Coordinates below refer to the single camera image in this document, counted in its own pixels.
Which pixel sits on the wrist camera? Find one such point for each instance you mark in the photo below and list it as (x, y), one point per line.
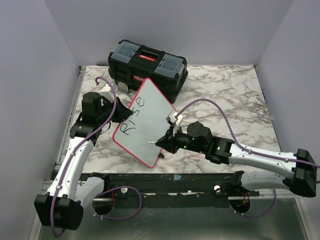
(175, 120)
(106, 91)

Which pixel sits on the pink framed whiteboard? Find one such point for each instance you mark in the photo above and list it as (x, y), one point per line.
(148, 123)

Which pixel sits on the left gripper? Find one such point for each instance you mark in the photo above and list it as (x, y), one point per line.
(123, 113)

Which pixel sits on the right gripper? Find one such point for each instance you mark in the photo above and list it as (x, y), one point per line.
(168, 141)

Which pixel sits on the black plastic toolbox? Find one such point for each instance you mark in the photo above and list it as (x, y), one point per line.
(131, 63)

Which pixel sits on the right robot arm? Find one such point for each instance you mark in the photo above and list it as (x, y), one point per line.
(295, 171)

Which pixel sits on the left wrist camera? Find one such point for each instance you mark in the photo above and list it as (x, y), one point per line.
(106, 91)

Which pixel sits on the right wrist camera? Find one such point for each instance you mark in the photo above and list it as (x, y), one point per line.
(175, 120)

